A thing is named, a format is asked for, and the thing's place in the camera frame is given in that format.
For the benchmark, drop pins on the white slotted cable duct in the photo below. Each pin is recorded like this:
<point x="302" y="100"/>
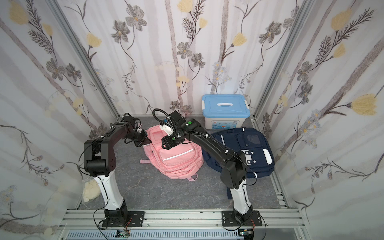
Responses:
<point x="155" y="235"/>

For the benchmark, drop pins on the bag of white pieces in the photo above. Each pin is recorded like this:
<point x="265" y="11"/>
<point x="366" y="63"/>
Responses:
<point x="91" y="190"/>

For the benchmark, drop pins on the navy blue backpack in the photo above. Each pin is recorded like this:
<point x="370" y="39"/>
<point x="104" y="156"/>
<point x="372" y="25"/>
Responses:
<point x="254" y="145"/>

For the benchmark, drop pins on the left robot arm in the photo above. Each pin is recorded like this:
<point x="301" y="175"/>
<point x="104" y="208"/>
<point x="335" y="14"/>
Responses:
<point x="100" y="163"/>

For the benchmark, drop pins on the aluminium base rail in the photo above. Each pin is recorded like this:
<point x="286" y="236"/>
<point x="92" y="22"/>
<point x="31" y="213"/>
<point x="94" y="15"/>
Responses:
<point x="265" y="224"/>

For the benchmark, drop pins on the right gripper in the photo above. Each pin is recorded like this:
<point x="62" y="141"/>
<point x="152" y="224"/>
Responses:
<point x="167" y="142"/>

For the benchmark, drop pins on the small circuit board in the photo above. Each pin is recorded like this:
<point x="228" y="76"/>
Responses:
<point x="123" y="234"/>

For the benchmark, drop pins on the white box with blue lid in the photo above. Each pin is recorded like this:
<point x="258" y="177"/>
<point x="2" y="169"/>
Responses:
<point x="224" y="111"/>

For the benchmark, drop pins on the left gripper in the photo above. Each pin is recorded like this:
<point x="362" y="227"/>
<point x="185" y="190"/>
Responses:
<point x="144" y="138"/>

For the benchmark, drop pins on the pink backpack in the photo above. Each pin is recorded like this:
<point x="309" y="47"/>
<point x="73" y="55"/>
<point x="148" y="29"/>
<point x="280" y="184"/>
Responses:
<point x="180" y="162"/>

